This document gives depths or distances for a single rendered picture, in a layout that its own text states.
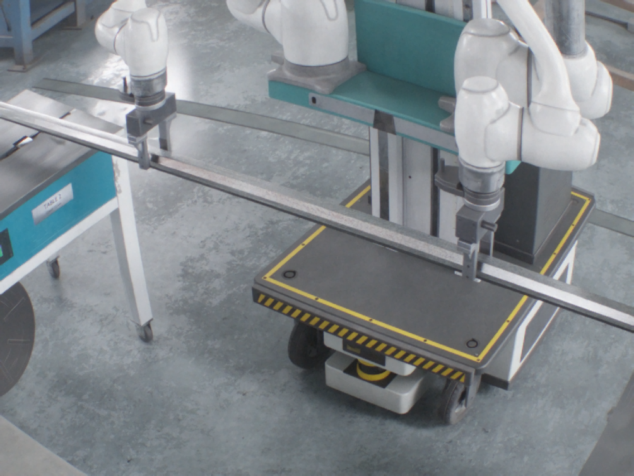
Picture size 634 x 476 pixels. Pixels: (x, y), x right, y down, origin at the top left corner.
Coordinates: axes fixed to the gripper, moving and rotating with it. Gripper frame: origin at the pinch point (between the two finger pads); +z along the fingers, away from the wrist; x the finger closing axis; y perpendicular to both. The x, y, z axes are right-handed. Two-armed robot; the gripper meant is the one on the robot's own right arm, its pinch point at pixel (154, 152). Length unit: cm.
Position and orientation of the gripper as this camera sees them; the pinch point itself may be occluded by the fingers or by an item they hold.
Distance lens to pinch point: 228.4
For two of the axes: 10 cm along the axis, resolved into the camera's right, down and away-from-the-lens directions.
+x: 5.5, -5.0, 6.7
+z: 0.4, 8.1, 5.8
